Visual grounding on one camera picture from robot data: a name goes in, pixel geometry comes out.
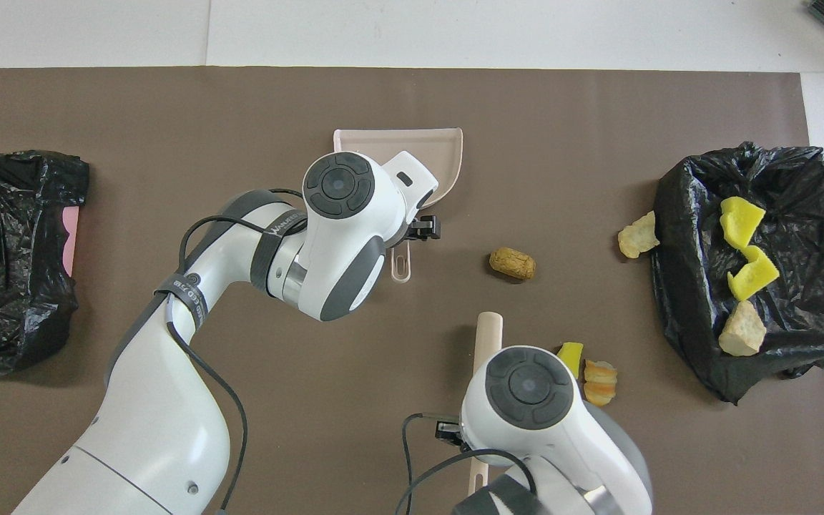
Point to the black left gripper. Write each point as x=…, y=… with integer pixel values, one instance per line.
x=412, y=232

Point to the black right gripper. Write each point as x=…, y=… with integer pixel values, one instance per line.
x=449, y=433

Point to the pink plastic dustpan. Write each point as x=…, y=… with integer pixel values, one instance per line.
x=440, y=154

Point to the brown fried nugget toy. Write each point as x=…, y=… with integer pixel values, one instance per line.
x=512, y=263

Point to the pink hand brush black bristles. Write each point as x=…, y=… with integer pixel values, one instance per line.
x=488, y=336

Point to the small yellow sponge piece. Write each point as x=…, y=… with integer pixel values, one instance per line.
x=571, y=356

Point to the striped croissant toy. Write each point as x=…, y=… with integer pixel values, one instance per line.
x=599, y=383

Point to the beige dumpling toy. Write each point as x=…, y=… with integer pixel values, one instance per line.
x=637, y=236

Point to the large yellow sponge piece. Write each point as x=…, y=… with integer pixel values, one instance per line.
x=741, y=220

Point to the beige bread chunk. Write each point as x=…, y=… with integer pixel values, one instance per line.
x=742, y=330

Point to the notched yellow sponge piece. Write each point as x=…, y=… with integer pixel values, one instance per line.
x=754, y=275

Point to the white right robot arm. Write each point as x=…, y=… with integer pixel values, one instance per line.
x=548, y=429

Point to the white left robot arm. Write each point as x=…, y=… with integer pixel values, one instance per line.
x=169, y=400

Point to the pink plastic bin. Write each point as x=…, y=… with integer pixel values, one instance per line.
x=71, y=243

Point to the black bag lined bin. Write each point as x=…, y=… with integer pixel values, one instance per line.
x=812, y=336

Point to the black trash bag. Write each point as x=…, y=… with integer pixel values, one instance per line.
x=4, y=265

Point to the brown table mat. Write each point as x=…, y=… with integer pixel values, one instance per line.
x=383, y=93

